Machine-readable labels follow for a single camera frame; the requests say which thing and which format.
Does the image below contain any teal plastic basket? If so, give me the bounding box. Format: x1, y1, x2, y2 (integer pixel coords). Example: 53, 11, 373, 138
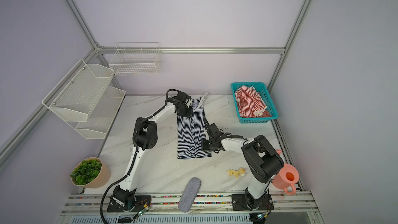
231, 82, 279, 124

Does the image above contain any grey fabric pouch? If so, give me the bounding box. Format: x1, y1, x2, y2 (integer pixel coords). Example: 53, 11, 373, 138
178, 177, 201, 213

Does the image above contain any white mesh wall shelf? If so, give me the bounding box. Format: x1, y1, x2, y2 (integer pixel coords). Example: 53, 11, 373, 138
42, 59, 125, 140

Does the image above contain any aluminium frame corner post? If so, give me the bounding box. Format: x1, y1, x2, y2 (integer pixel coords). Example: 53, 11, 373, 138
51, 0, 122, 89

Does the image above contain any yellow toy giraffe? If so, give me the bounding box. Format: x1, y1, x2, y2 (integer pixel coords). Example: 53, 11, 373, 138
226, 168, 246, 178

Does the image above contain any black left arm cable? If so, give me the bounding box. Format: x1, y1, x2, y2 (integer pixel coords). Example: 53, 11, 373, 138
99, 88, 181, 224

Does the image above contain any green potted plant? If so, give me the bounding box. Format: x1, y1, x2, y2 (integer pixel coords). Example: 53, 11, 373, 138
70, 157, 111, 189

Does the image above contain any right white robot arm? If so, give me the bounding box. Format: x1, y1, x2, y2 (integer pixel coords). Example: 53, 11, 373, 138
202, 135, 284, 210

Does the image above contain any white wire wall basket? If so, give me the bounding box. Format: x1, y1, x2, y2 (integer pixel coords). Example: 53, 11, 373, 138
109, 42, 162, 76

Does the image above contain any pink watering can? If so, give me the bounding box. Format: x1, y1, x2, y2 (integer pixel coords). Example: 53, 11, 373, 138
273, 163, 300, 196

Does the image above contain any blue white striped tank top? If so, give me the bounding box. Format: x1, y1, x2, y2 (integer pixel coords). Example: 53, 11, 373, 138
177, 92, 211, 160

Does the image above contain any horizontal aluminium frame bar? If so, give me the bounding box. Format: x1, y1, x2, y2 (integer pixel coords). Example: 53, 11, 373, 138
97, 47, 286, 55

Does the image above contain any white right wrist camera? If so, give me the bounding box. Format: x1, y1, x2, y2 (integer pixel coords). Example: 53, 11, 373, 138
203, 117, 224, 141

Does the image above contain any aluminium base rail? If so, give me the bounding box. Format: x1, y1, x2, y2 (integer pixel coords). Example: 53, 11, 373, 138
61, 191, 319, 215

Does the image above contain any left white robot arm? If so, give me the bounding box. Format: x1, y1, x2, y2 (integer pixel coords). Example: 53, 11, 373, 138
111, 89, 193, 212

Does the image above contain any red white striped tank top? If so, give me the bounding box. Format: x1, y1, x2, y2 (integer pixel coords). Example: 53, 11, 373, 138
234, 86, 272, 118

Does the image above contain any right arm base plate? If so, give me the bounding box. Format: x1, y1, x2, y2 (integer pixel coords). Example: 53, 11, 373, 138
232, 192, 274, 211

